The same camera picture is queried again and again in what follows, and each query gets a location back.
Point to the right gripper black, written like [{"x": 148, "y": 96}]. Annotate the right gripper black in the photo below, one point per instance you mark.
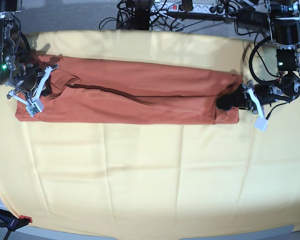
[{"x": 28, "y": 80}]

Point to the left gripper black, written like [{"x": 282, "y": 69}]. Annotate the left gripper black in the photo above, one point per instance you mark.
[{"x": 237, "y": 99}]

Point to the orange T-shirt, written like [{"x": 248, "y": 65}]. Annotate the orange T-shirt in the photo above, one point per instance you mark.
[{"x": 127, "y": 92}]

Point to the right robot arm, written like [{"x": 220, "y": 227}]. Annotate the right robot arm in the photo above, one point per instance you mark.
[{"x": 16, "y": 68}]

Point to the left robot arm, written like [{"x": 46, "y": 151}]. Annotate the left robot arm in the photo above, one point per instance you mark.
[{"x": 282, "y": 21}]

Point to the black power adapter box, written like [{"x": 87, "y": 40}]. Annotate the black power adapter box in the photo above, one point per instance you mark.
[{"x": 253, "y": 18}]

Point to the white power strip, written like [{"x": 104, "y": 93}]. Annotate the white power strip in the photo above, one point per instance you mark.
[{"x": 199, "y": 11}]

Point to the black bar clamp red pad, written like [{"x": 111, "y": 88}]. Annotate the black bar clamp red pad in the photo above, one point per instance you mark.
[{"x": 12, "y": 223}]

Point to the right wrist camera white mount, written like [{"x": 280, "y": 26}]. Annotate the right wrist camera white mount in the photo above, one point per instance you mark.
[{"x": 33, "y": 104}]

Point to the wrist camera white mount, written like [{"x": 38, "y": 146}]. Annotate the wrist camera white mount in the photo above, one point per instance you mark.
[
  {"x": 33, "y": 104},
  {"x": 253, "y": 104}
]

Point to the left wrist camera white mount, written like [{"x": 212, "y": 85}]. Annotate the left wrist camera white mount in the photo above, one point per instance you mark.
[{"x": 253, "y": 104}]

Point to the black centre stand post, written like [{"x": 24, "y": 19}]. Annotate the black centre stand post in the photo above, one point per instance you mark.
[{"x": 141, "y": 19}]

